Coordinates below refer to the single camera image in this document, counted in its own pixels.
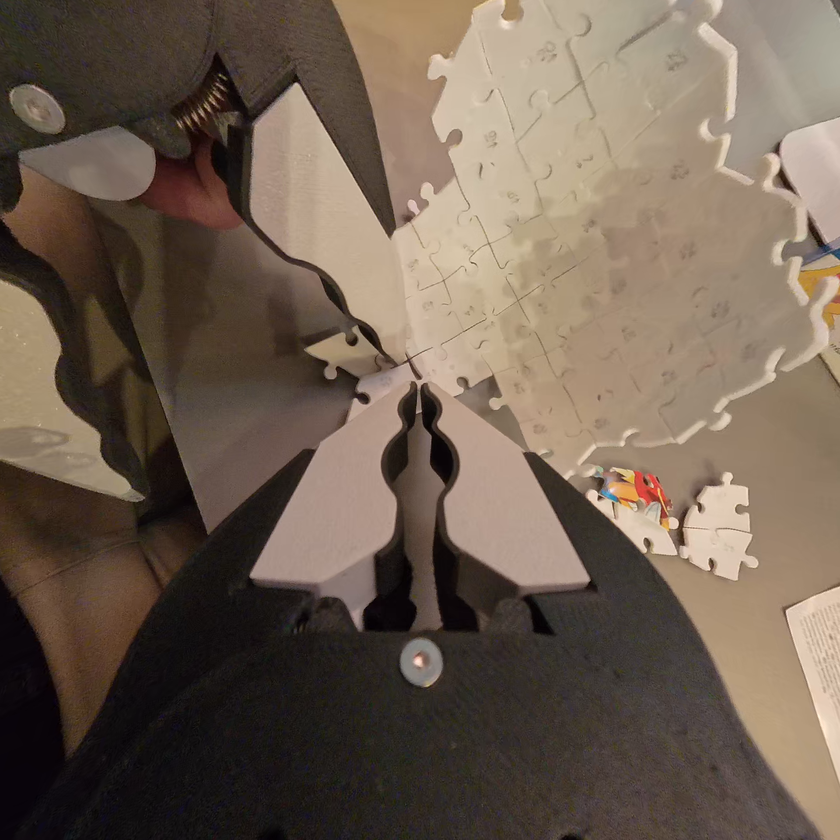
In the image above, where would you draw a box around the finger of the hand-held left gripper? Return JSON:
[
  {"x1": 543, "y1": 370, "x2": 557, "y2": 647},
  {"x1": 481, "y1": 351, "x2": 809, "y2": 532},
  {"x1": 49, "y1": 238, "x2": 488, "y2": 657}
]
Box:
[
  {"x1": 210, "y1": 77, "x2": 409, "y2": 365},
  {"x1": 0, "y1": 220, "x2": 151, "y2": 504}
]

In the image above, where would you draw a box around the person's left hand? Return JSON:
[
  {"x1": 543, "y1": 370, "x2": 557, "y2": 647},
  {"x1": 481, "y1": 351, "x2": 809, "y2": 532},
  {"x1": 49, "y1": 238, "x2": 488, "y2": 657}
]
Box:
[{"x1": 141, "y1": 154, "x2": 245, "y2": 231}]

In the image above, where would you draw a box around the colourful printed puzzle piece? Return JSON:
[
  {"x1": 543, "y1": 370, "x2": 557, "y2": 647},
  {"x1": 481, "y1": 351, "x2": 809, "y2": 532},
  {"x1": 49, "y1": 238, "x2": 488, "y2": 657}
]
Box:
[{"x1": 594, "y1": 466, "x2": 680, "y2": 529}]

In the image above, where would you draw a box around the white puzzle piece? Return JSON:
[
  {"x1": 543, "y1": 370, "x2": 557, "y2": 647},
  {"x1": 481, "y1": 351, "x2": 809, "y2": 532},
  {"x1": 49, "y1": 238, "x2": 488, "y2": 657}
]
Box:
[
  {"x1": 586, "y1": 489, "x2": 680, "y2": 557},
  {"x1": 303, "y1": 326, "x2": 385, "y2": 382},
  {"x1": 354, "y1": 364, "x2": 421, "y2": 421},
  {"x1": 682, "y1": 472, "x2": 751, "y2": 532},
  {"x1": 679, "y1": 525, "x2": 759, "y2": 581}
]

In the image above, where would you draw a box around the printed paper leaflet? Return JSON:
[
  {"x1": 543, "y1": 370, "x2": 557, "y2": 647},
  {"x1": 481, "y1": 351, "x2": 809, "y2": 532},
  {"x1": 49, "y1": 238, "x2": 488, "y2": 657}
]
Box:
[{"x1": 784, "y1": 586, "x2": 840, "y2": 769}]

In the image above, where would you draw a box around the assembled white puzzle sheet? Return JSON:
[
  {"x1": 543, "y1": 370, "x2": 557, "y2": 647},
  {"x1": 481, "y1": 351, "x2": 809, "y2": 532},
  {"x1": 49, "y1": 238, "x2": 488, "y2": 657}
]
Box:
[{"x1": 394, "y1": 0, "x2": 831, "y2": 480}]

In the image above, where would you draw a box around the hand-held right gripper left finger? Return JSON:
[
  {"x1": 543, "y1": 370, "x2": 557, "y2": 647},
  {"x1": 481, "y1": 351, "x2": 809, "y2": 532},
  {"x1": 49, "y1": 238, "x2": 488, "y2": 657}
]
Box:
[{"x1": 248, "y1": 381, "x2": 421, "y2": 632}]

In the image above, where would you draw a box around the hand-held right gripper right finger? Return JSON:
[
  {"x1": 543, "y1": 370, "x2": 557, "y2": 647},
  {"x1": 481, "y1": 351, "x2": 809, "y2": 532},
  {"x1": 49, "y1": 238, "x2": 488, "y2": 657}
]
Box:
[{"x1": 420, "y1": 382, "x2": 593, "y2": 624}]

